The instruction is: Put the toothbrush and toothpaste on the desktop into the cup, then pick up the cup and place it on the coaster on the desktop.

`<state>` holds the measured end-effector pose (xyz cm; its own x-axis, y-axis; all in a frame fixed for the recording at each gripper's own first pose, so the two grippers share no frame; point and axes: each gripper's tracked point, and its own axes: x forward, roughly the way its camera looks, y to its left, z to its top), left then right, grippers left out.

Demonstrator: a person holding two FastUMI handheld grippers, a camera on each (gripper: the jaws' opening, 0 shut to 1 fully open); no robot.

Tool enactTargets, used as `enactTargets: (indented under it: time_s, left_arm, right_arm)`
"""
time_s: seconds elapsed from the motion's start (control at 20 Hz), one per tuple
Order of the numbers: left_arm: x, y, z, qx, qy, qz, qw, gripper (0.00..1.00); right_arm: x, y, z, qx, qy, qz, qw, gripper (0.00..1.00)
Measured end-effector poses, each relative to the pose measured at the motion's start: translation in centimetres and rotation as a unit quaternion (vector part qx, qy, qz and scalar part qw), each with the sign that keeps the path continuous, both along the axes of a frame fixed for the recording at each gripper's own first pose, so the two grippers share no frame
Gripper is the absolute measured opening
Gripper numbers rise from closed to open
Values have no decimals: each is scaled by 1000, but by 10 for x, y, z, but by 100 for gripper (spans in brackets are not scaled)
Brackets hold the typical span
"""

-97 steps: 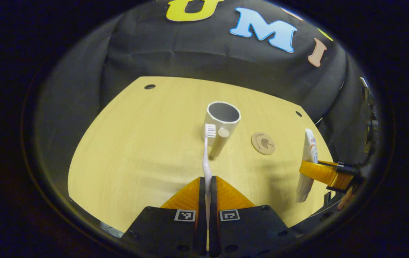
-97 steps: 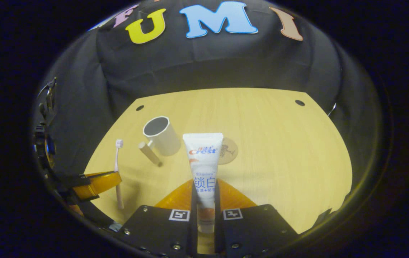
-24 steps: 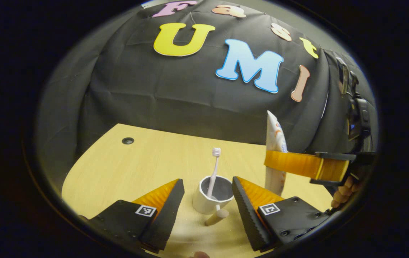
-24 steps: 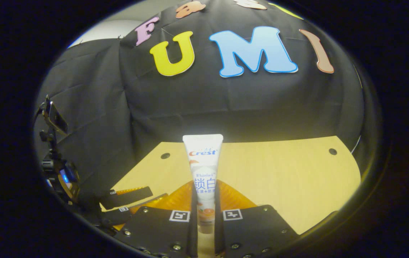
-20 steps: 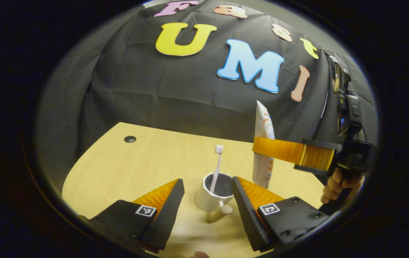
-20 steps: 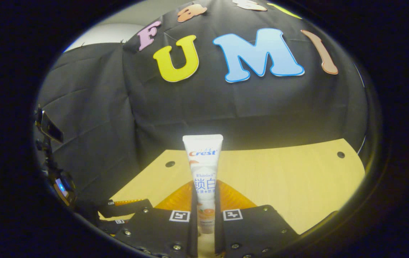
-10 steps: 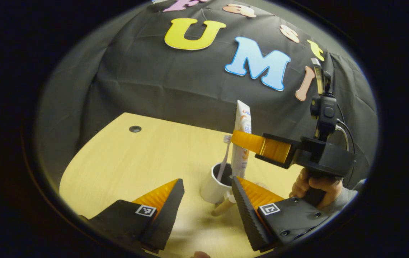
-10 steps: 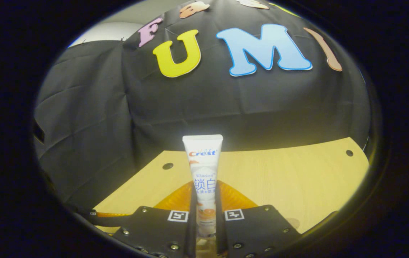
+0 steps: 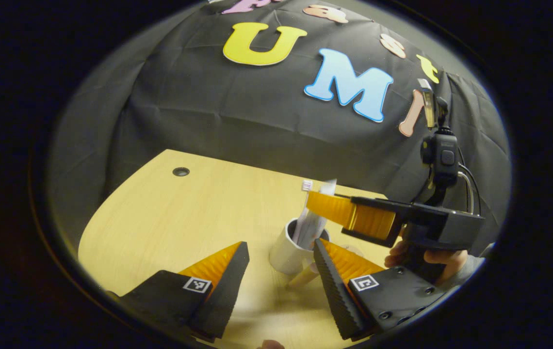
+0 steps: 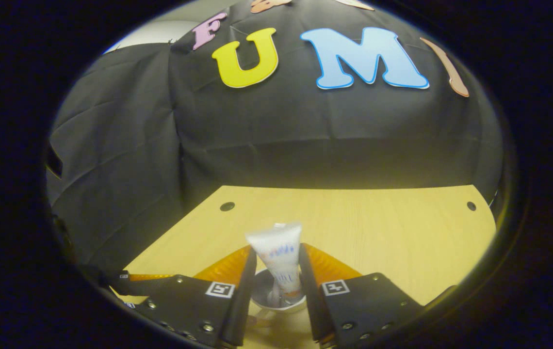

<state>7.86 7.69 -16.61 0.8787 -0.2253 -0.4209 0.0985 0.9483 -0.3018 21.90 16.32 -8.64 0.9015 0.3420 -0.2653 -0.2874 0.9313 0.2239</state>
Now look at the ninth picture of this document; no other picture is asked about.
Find white toothpaste tube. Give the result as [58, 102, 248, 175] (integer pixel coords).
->
[292, 179, 338, 250]

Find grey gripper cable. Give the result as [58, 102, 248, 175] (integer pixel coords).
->
[457, 171, 475, 214]

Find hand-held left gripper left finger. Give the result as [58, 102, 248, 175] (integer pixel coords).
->
[107, 241, 250, 340]

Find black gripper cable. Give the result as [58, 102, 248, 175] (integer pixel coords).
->
[458, 148, 482, 215]

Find white toothbrush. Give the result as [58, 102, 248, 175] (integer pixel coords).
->
[300, 180, 314, 228]

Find white cup with wooden handle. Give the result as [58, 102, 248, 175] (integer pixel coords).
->
[269, 218, 330, 291]

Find light wooden desktop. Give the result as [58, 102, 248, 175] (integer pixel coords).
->
[78, 149, 403, 349]

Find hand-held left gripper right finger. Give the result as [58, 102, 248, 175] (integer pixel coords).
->
[312, 238, 452, 341]

